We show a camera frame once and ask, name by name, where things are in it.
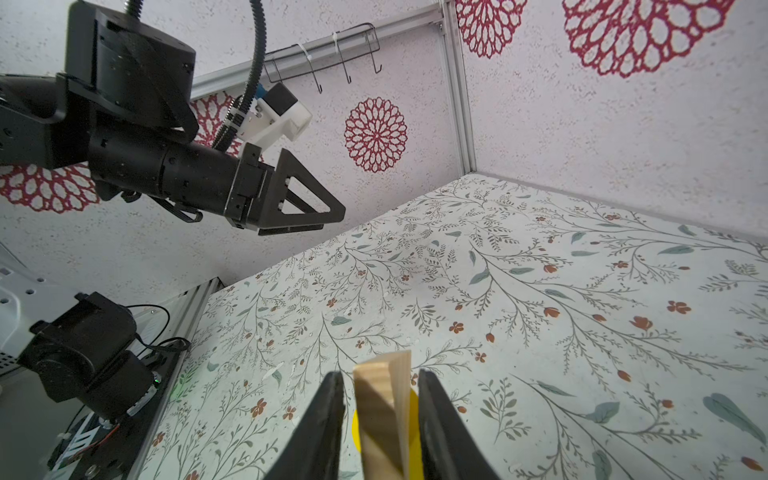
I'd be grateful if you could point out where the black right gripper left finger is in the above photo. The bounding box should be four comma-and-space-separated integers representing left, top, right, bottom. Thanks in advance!
264, 371, 345, 480

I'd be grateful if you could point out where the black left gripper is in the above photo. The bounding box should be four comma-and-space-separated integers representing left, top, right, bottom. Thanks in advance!
1, 1, 346, 236

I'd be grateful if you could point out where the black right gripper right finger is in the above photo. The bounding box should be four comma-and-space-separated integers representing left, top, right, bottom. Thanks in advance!
418, 370, 500, 480

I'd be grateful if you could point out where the yellow wooden cylinder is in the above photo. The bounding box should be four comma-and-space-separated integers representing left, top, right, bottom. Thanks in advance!
351, 390, 425, 480

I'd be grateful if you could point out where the natural wood triangle block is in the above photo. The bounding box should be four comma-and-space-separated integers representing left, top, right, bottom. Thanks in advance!
353, 350, 412, 479

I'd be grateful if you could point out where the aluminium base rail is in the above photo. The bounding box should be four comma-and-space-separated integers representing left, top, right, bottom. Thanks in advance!
47, 277, 223, 480

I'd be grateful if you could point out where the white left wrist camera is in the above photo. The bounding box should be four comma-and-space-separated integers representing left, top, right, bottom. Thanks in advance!
237, 83, 313, 151

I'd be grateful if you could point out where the black wire wall rack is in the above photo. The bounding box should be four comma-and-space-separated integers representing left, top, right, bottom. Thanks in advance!
264, 22, 383, 94

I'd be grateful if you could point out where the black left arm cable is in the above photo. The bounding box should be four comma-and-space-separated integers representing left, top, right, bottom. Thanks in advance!
122, 0, 269, 154

